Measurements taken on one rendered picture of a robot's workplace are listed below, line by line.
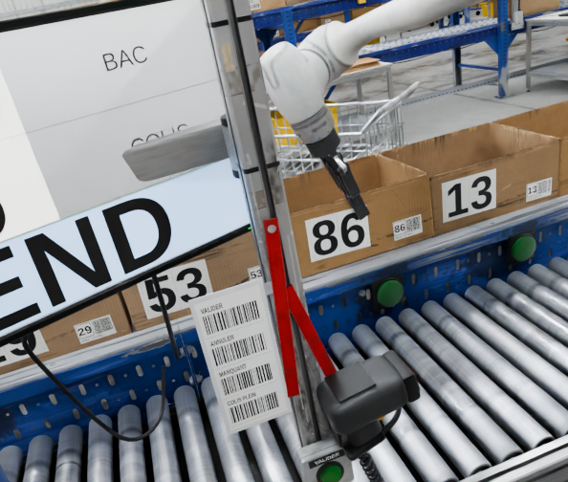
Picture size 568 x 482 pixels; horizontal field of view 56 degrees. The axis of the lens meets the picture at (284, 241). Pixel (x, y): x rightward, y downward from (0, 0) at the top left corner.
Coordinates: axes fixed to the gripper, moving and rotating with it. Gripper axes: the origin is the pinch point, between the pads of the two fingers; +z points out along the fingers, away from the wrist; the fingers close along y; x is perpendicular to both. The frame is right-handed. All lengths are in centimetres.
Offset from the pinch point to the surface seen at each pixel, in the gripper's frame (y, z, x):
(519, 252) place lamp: 8.1, 35.0, 29.6
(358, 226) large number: 0.8, 4.6, -2.6
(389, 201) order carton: 0.5, 4.1, 7.3
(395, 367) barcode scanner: 64, -13, -20
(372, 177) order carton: -28.2, 10.7, 14.5
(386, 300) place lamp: 8.1, 22.5, -7.0
